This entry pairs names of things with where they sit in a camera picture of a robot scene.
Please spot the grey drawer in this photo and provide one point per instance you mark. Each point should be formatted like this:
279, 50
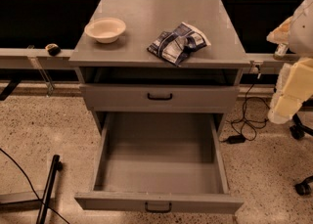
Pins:
158, 98
159, 163

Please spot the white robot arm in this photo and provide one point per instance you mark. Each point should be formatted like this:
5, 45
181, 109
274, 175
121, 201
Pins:
295, 82

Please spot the grey drawer cabinet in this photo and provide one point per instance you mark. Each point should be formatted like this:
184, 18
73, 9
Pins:
127, 60

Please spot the crumpled blue chip bag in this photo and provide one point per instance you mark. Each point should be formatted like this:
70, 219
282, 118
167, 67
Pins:
177, 46

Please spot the white bowl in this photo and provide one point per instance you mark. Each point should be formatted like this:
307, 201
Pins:
105, 30

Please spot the small black yellow object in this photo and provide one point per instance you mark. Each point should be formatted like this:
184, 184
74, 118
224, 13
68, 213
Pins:
53, 49

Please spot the black metal stand leg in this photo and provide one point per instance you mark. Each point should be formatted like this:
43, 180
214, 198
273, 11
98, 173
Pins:
56, 166

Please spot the clear plastic bottle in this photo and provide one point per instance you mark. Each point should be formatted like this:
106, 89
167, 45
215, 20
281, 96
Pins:
280, 51

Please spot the white wall plug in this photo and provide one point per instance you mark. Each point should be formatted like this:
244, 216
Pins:
256, 67

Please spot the grey metal rail frame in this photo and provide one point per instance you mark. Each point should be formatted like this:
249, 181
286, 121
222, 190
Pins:
17, 58

